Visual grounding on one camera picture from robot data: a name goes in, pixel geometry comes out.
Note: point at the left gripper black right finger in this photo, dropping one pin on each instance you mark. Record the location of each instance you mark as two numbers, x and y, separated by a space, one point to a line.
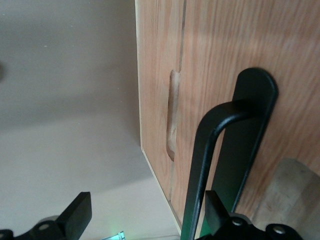
216 212

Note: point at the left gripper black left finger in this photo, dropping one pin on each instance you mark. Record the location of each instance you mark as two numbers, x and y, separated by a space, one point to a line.
78 215

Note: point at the wooden drawer with notch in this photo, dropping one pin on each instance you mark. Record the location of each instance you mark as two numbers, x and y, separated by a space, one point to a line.
155 75

